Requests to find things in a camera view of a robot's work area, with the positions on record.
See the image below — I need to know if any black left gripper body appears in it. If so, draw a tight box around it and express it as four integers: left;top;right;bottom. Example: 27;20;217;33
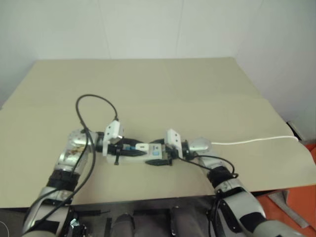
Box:
108;137;127;166

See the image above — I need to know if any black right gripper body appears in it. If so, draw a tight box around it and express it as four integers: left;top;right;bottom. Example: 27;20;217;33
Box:
161;144;179;166

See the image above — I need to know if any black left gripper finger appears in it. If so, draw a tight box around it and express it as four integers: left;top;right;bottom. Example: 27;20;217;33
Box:
121;137;142;146
121;149;147;158

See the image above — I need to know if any grey flat strip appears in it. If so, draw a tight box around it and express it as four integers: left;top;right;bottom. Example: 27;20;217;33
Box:
268;190;311;229

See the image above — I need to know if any beige table cover sheet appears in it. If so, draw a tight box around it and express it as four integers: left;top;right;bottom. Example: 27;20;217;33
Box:
0;57;316;210

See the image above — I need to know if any dark rounded shape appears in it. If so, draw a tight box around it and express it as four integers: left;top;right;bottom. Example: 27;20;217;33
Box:
111;214;136;237

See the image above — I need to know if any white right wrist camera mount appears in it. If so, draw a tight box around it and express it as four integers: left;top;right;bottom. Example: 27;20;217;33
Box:
164;128;184;158

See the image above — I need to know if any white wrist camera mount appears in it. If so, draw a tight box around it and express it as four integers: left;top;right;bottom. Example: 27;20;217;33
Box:
164;128;184;158
102;120;125;158

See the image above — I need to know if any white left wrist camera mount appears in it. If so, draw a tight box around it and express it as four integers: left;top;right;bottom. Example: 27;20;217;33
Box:
102;120;125;158

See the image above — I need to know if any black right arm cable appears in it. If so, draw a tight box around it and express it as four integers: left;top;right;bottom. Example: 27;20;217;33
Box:
176;154;239;234

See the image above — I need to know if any white power strip cable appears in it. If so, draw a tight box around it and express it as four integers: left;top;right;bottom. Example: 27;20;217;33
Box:
211;135;299;146

